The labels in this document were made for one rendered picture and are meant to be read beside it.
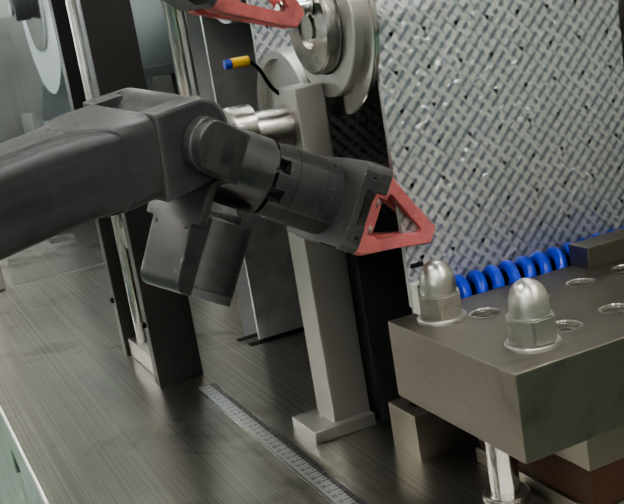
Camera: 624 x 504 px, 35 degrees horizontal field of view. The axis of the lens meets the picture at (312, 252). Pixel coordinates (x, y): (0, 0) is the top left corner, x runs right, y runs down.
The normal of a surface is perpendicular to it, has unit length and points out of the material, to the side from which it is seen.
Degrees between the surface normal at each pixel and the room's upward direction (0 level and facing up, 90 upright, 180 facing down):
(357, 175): 61
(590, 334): 0
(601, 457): 90
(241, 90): 90
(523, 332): 90
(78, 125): 12
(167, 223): 67
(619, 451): 90
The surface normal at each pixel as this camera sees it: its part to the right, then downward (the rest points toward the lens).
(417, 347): -0.89, 0.24
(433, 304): -0.57, 0.28
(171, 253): -0.55, -0.11
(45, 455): -0.16, -0.96
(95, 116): -0.06, -0.91
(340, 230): -0.86, -0.26
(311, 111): 0.42, 0.14
